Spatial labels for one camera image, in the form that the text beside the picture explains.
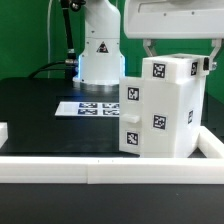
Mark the small white box part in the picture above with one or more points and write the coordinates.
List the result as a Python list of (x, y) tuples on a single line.
[(174, 68)]

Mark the white U-shaped workspace fence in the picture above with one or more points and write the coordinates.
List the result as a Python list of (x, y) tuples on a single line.
[(209, 170)]

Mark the white cabinet body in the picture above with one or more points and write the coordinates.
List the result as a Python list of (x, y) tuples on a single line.
[(171, 118)]

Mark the flat white marker base plate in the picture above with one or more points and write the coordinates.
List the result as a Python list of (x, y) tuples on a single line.
[(87, 109)]

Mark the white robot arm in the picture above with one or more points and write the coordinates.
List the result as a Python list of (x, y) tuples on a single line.
[(100, 64)]

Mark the white cabinet door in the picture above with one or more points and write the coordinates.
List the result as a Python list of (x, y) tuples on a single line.
[(130, 115)]

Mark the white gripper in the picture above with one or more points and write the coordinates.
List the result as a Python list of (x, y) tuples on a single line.
[(176, 19)]

